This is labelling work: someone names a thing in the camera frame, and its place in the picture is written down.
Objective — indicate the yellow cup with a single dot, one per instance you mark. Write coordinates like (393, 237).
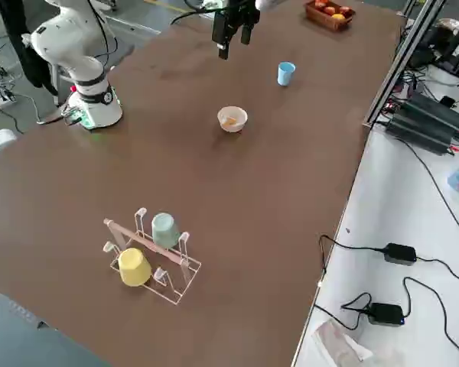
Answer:
(134, 267)

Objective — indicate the cream white bowl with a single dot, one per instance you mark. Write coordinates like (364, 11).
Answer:
(238, 125)

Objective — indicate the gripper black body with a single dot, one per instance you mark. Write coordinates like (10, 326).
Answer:
(245, 7)

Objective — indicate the pale green cup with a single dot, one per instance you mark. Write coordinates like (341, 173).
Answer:
(165, 231)

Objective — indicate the yellow lemon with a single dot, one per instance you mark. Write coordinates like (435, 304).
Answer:
(337, 17)

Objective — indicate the black hanging fabric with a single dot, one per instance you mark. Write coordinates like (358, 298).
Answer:
(19, 38)

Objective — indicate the blue plastic cup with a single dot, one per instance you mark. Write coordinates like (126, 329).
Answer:
(286, 76)

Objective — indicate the black power adapter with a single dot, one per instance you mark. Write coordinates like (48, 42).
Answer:
(385, 314)
(401, 253)

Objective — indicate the brown wicker basket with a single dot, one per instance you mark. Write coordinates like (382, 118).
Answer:
(321, 19)

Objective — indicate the aluminium frame post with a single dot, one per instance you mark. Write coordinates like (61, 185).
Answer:
(387, 82)

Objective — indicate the crumpled clear plastic bag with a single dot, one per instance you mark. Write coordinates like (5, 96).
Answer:
(336, 344)

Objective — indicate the red apple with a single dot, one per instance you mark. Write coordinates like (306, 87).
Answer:
(330, 10)
(321, 4)
(346, 9)

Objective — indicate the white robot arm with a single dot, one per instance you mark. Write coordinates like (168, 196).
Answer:
(72, 42)

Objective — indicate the black power supply box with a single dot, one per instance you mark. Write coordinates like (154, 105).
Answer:
(436, 112)
(417, 134)

